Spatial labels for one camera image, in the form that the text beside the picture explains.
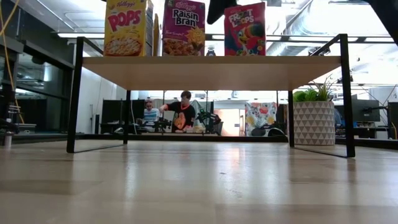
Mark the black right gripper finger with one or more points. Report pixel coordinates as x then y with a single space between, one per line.
220 9

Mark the red Froot Loops cereal box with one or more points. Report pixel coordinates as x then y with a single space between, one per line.
245 31

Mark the purple Raisin Bran cereal box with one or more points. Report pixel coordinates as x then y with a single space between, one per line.
183 28

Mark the black background robot arm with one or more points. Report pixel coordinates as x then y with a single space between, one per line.
209 119
161 124

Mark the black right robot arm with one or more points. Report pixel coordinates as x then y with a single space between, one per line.
387 15

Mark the grey draped cloth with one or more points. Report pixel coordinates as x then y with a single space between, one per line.
199 107

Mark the person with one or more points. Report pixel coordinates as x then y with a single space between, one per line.
150 115
183 113

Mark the floral patterned panel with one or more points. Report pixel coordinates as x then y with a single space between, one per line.
260 116

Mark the succulent in white patterned pot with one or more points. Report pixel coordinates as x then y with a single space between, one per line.
314 124

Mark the black monitor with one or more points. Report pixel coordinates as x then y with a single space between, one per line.
107 112
363 110
393 121

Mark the small white cylinder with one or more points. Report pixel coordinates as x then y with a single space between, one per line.
8 140

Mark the wooden shelf with black frame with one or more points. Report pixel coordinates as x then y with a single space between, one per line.
202 73

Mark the black ceiling light rail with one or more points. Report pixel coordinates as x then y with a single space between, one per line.
295 38

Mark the black metal table frame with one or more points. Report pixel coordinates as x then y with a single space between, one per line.
236 138

